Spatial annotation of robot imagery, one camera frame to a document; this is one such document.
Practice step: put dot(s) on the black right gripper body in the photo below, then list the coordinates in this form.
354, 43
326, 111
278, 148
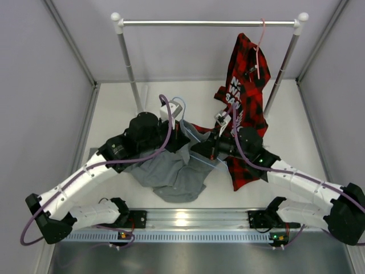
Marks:
220, 145

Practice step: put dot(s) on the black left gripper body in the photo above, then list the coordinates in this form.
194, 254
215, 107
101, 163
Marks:
162, 133

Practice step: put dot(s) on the grey button shirt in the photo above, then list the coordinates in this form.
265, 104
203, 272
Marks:
174, 177

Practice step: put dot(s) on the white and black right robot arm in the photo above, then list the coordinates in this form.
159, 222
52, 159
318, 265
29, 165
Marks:
336, 209

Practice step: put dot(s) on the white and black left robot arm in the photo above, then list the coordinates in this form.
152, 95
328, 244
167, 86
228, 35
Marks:
55, 211

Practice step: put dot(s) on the red black plaid shirt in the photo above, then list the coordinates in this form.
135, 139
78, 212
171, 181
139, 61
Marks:
244, 90

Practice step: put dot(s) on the silver white clothes rack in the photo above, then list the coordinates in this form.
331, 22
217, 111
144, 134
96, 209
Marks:
141, 98

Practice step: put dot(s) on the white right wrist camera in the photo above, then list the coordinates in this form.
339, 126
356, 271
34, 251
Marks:
223, 119

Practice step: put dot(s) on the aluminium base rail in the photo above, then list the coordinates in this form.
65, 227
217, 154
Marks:
199, 219

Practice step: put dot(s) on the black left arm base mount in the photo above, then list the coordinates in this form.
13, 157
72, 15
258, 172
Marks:
132, 219

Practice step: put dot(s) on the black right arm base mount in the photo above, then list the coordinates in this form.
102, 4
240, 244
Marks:
264, 219

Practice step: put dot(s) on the grey slotted cable duct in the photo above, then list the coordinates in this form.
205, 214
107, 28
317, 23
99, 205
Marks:
99, 235

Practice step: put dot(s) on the pink wire hanger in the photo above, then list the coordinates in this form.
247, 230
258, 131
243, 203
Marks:
258, 48

